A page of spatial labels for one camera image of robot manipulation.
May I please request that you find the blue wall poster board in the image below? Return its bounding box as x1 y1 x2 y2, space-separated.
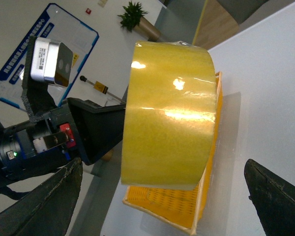
0 3 99 110

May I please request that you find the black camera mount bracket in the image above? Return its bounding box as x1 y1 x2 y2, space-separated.
21 36 57 122

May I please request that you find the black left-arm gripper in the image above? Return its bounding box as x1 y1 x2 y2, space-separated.
0 97 125 182

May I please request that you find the yellow packing tape roll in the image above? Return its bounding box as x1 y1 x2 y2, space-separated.
121 41 217 190

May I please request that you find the yellow wicker basket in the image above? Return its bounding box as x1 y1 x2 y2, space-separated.
122 72 223 236

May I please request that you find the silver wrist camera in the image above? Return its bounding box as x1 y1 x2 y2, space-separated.
30 37 73 88

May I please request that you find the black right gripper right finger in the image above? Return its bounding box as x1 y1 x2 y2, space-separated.
244 159 295 236

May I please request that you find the potted plant gold vase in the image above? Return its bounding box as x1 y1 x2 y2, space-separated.
118 1 161 42

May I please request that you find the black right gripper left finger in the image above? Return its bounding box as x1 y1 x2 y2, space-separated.
0 158 83 236

